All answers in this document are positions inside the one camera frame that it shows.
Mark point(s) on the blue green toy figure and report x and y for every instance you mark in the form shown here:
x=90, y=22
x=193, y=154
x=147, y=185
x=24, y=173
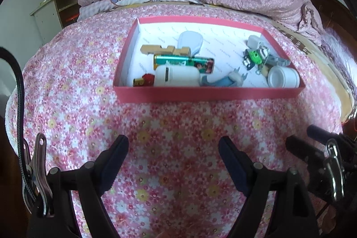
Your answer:
x=255, y=57

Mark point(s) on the small red toy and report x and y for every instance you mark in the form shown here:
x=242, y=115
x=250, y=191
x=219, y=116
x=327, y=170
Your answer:
x=145, y=80

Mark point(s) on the grey plastic building plate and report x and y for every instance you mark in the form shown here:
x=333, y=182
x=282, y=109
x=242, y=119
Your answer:
x=277, y=61

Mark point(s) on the white plastic bottle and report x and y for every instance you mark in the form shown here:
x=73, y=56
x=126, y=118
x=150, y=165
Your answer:
x=284, y=76

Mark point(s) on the white charger plug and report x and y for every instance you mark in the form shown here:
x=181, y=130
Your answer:
x=253, y=41

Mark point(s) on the pink cardboard box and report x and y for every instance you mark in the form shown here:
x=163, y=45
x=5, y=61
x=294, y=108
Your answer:
x=195, y=94

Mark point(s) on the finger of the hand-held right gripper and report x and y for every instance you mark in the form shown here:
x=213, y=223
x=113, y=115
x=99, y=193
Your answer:
x=315, y=132
x=297, y=146

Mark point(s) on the grey-blue curved plastic piece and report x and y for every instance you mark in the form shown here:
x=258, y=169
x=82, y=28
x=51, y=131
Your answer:
x=216, y=82

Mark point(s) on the wooden bedside cabinet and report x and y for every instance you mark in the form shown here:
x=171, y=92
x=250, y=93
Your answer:
x=50, y=15

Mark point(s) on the grey toy animal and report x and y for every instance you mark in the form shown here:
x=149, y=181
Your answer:
x=237, y=75

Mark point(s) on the pink floral bedsheet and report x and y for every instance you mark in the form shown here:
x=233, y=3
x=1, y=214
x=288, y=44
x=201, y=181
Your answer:
x=83, y=87

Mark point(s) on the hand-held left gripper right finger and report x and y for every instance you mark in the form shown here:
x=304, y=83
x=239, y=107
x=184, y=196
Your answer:
x=233, y=162

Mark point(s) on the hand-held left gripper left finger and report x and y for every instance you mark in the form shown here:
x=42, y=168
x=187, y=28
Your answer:
x=114, y=162

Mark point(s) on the wooden block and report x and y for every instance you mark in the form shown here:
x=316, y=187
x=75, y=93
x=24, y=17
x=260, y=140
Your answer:
x=167, y=49

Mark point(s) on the metal spring clip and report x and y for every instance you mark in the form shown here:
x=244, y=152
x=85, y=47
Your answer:
x=39, y=168
x=333, y=168

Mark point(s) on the green cartoon print lighter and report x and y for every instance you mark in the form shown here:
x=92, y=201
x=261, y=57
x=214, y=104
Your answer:
x=181, y=61

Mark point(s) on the tan patterned blanket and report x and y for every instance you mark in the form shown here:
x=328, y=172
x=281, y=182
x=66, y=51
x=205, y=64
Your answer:
x=306, y=45

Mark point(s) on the lilac cloth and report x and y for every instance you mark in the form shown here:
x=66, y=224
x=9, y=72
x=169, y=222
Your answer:
x=334, y=48

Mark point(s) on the white earbud case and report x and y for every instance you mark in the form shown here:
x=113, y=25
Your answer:
x=178, y=76

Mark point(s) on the wooden headboard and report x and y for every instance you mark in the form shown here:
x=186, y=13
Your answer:
x=329, y=3

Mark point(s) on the light blue oval brush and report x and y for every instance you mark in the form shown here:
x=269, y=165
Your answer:
x=191, y=41

